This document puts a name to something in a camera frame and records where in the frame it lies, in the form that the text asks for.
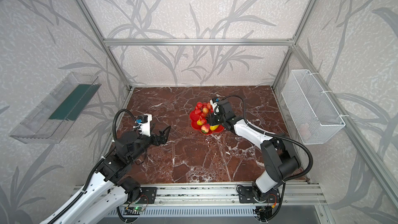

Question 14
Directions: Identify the aluminium mounting rail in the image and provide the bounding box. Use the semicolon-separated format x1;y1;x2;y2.
71;183;327;207

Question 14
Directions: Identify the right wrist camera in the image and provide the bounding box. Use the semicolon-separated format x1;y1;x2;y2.
210;97;220;115

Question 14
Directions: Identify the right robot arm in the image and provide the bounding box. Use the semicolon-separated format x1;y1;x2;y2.
207;97;314;203

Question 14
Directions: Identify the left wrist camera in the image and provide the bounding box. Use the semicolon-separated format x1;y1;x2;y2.
135;114;152;136

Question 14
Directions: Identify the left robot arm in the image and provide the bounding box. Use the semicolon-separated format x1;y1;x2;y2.
43;126;171;224

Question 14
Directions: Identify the white wire mesh basket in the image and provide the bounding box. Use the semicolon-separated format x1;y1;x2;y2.
282;69;345;145

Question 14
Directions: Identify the clear plastic wall tray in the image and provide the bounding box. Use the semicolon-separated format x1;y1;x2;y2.
9;72;101;144

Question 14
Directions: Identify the red flower-shaped fruit bowl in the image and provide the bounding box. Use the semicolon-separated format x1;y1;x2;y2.
189;102;224;135

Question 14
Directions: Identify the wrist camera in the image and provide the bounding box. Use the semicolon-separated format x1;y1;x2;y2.
210;97;220;115
135;114;152;136

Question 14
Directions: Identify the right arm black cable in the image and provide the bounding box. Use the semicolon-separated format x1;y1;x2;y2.
219;94;314;183

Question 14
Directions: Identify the green yellow fake cucumber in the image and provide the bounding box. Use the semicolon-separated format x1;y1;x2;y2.
210;125;219;131

